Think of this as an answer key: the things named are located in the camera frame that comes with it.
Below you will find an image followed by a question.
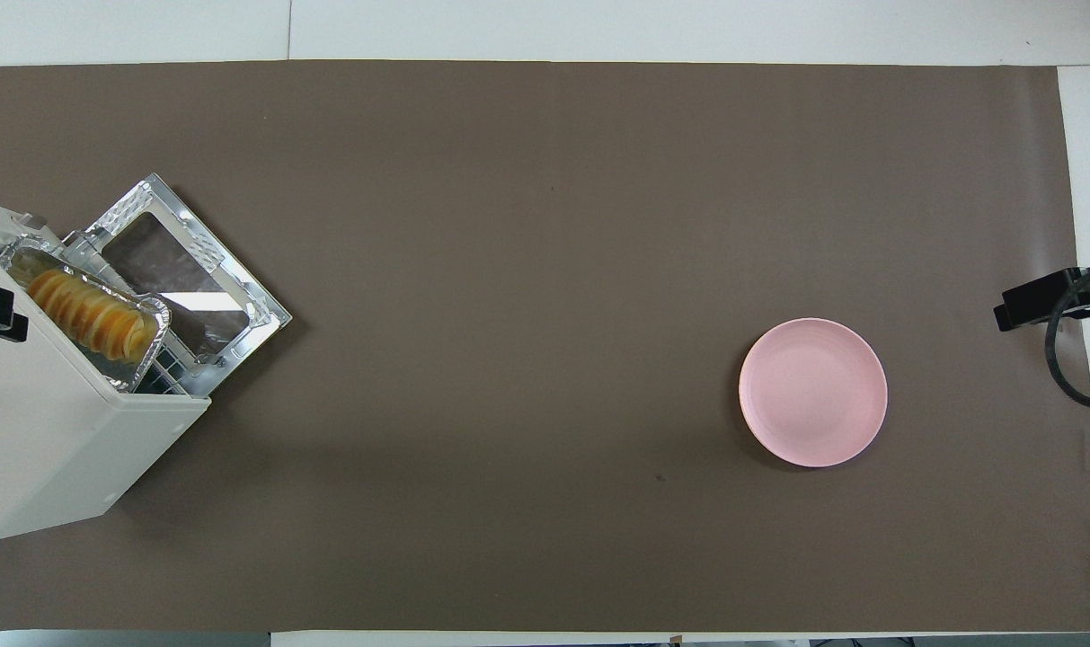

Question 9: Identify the brown table mat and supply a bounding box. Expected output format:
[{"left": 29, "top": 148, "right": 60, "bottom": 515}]
[{"left": 0, "top": 60, "right": 1090, "bottom": 633}]

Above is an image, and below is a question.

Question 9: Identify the metal oven wire rack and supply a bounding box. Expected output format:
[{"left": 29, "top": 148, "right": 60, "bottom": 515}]
[{"left": 59, "top": 232, "right": 218, "bottom": 397}]

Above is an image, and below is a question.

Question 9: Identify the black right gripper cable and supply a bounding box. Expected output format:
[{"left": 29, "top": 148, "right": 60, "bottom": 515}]
[{"left": 1045, "top": 270, "right": 1090, "bottom": 411}]

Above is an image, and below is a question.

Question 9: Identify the glass oven door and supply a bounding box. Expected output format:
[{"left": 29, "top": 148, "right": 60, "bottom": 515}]
[{"left": 84, "top": 173, "right": 294, "bottom": 398}]

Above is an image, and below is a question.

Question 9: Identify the pink round plate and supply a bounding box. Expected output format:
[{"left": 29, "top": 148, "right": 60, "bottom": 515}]
[{"left": 739, "top": 317, "right": 890, "bottom": 469}]

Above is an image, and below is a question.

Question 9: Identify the aluminium foil tray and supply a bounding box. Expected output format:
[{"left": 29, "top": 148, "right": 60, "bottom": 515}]
[{"left": 0, "top": 236, "right": 173, "bottom": 394}]

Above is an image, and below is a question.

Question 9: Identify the sliced orange bread loaf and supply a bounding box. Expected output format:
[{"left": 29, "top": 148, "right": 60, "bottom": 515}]
[{"left": 27, "top": 266, "right": 160, "bottom": 363}]

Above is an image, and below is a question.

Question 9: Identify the white toaster oven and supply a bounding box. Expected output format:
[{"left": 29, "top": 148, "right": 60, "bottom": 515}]
[{"left": 0, "top": 193, "right": 213, "bottom": 543}]

